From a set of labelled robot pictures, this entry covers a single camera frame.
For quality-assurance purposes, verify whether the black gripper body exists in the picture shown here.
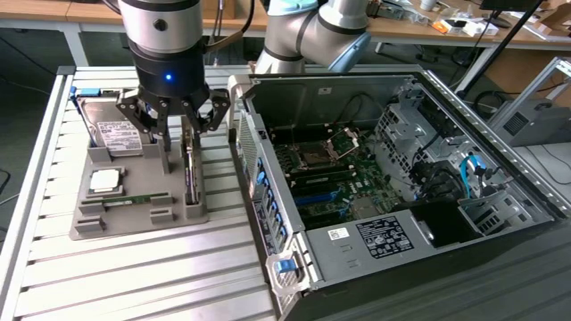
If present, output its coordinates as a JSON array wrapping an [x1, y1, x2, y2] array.
[[128, 45, 211, 102]]

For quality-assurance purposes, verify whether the graphics card with metal bracket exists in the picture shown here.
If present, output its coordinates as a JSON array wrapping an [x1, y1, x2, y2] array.
[[179, 113, 202, 205]]

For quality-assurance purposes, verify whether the hard disk with blue carrier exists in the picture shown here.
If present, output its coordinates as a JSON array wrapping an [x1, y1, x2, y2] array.
[[69, 86, 155, 158]]

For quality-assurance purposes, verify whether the gray parts rack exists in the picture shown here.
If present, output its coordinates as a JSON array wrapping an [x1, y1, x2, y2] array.
[[68, 110, 211, 241]]

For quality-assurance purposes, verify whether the silver CPU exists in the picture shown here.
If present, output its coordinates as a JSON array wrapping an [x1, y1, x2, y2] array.
[[88, 169, 123, 194]]

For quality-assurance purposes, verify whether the brown cardboard box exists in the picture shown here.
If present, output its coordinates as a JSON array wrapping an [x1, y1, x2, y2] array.
[[203, 0, 236, 20]]

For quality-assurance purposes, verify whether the CPU socket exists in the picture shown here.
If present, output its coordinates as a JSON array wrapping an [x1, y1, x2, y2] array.
[[296, 142, 331, 167]]

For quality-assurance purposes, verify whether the green RAM stick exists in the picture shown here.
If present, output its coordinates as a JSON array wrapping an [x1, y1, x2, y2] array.
[[102, 195, 152, 205]]

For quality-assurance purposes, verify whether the black RAM slot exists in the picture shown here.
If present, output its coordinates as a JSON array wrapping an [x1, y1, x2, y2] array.
[[287, 168, 358, 181], [290, 176, 334, 189]]

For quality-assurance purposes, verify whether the metal socket cover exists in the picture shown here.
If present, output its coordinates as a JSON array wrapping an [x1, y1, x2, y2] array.
[[324, 128, 362, 158]]

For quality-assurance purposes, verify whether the green motherboard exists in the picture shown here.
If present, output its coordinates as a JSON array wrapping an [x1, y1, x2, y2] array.
[[271, 128, 403, 231]]

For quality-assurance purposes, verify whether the perforated metal drive cage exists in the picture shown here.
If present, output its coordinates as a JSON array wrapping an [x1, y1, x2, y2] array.
[[374, 83, 464, 181]]

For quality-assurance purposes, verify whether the gray chipset heatsink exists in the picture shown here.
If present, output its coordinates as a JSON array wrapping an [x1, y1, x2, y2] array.
[[351, 199, 380, 218]]

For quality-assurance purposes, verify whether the gray metal drive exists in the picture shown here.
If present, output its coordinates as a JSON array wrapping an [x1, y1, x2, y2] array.
[[368, 0, 414, 19]]

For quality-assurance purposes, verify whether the gray power supply unit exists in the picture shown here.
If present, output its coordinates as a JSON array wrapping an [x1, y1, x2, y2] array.
[[306, 210, 436, 288]]

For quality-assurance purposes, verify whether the orange and black box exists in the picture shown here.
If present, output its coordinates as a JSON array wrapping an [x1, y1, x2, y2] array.
[[432, 18, 467, 34]]

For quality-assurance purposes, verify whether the open black PC case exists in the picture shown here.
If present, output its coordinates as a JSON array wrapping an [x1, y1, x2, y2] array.
[[226, 69, 566, 321]]

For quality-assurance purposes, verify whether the white small box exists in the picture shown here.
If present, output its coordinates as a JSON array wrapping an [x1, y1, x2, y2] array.
[[462, 21, 499, 37]]

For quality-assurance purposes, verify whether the black stand pole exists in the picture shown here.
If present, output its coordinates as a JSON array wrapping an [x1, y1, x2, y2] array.
[[454, 0, 548, 100]]

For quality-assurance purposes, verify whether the gray metal disk bay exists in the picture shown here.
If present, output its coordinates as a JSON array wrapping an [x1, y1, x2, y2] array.
[[458, 190, 556, 235]]

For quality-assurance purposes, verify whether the gray computer tower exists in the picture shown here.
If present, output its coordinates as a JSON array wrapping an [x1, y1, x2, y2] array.
[[488, 96, 571, 148]]

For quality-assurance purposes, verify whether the black monitor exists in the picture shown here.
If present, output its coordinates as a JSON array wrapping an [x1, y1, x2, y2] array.
[[479, 0, 543, 28]]

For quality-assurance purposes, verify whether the open cardboard carton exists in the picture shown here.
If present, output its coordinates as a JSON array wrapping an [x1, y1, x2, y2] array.
[[538, 3, 571, 37]]

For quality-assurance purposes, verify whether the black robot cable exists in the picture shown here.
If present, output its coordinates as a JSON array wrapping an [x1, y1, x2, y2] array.
[[203, 0, 258, 51]]

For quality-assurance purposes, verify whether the wooden desk white frame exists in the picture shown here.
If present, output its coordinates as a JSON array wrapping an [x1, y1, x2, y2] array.
[[0, 0, 268, 66], [368, 0, 571, 98]]

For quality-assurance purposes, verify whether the black wire bundle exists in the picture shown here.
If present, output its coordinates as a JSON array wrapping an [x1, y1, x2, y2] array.
[[408, 160, 464, 201]]

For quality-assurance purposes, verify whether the blue wire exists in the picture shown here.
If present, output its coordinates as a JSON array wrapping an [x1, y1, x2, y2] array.
[[459, 152, 490, 201]]

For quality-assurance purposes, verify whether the aluminium profile frame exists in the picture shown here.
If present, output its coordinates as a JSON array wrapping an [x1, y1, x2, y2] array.
[[522, 56, 571, 111]]

